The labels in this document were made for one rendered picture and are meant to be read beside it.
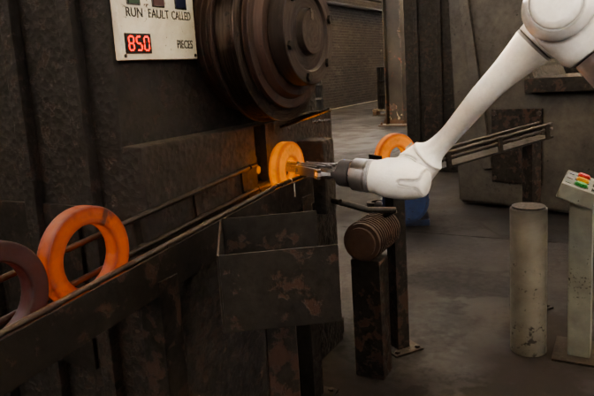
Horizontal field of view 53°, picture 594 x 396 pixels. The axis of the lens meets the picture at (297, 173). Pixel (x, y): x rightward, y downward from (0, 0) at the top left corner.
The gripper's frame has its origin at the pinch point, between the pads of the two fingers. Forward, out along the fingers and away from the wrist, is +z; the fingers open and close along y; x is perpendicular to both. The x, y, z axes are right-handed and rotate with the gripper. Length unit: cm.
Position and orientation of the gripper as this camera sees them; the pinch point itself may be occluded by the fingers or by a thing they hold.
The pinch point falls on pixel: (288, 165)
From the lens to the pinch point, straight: 172.2
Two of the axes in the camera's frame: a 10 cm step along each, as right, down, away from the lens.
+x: 0.1, -9.8, -2.1
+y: 4.8, -1.7, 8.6
